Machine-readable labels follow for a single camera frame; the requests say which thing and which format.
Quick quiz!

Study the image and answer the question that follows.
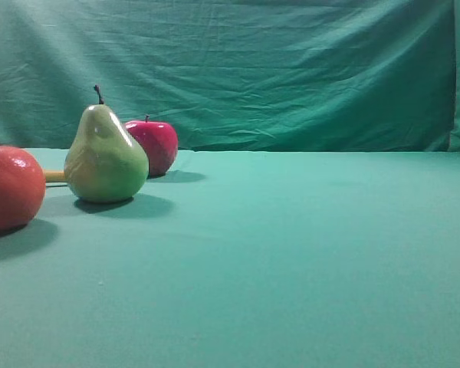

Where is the green pear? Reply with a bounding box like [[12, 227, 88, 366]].
[[64, 84, 149, 204]]

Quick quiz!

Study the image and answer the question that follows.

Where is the green table cloth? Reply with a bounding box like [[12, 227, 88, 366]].
[[0, 151, 460, 367]]

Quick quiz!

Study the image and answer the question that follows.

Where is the red apple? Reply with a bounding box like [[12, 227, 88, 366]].
[[124, 115, 179, 178]]

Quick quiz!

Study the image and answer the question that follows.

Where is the green backdrop cloth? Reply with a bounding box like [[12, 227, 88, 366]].
[[0, 1, 460, 151]]

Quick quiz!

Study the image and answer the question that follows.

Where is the yellow banana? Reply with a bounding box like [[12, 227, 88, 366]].
[[44, 170, 66, 182]]

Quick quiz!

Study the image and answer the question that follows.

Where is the orange fruit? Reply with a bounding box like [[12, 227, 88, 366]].
[[0, 146, 45, 232]]

